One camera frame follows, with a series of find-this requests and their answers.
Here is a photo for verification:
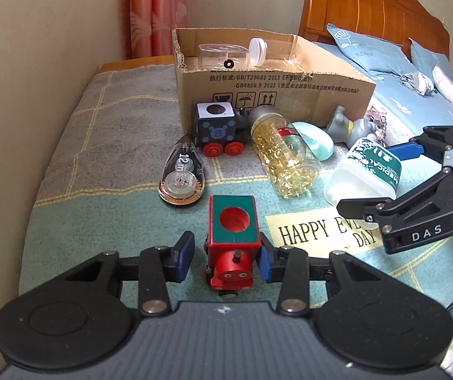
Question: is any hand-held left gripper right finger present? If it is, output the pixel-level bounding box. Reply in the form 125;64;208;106
259;231;373;317

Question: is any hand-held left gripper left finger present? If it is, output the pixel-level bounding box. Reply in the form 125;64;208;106
58;231;195;317

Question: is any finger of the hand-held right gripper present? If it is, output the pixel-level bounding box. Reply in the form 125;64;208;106
388;125;453;173
336;168;453;230

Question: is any red toy train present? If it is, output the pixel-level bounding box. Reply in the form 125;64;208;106
204;195;263;297

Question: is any white bottle with green label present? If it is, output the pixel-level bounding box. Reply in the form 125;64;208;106
323;136;403;206

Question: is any grey elephant toy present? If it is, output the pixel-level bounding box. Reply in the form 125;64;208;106
325;105;378;143

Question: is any mint green egg-shaped case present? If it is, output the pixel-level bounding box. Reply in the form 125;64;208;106
292;121;335;162

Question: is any bottle of yellow capsules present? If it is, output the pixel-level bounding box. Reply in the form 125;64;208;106
248;105;322;199

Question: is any black toy train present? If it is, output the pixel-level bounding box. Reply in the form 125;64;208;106
193;102;255;158

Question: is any cardboard box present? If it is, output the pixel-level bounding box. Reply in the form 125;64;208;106
171;28;378;135

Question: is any blue printed bedsheet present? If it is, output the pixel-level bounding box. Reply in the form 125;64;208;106
314;41;453;143

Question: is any grey cloth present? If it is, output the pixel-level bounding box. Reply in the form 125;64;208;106
399;69;435;98

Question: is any correction tape dispenser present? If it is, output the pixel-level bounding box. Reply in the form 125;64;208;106
157;135;205;207

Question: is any blue flower print pillow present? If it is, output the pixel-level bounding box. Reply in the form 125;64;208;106
327;23;429;76

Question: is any grey and teal printed blanket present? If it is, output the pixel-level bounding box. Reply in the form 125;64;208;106
18;65;453;311

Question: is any wooden headboard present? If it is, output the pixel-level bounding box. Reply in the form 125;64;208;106
298;0;451;54

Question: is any clear jar with white lid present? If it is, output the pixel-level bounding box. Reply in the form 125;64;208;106
248;37;304;70

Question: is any wooden furniture edge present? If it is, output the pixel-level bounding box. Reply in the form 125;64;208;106
100;55;175;73

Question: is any clear plastic container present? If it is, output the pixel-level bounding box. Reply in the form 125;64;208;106
199;43;249;70

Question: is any pink curtain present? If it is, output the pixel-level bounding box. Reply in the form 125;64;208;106
129;0;189;60

